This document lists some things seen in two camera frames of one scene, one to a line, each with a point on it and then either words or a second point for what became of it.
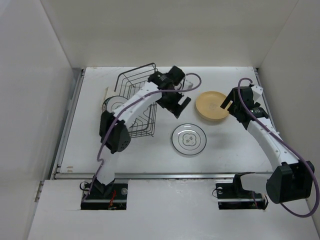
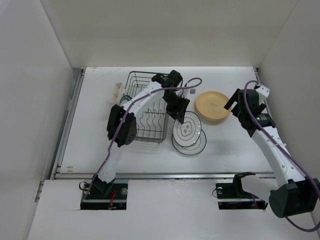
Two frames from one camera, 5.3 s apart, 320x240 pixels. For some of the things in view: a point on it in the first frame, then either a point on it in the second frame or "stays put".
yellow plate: (208, 105) stays put
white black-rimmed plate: (111, 103) to (187, 134)
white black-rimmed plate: (189, 139) stays put
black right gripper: (229, 98) stays put
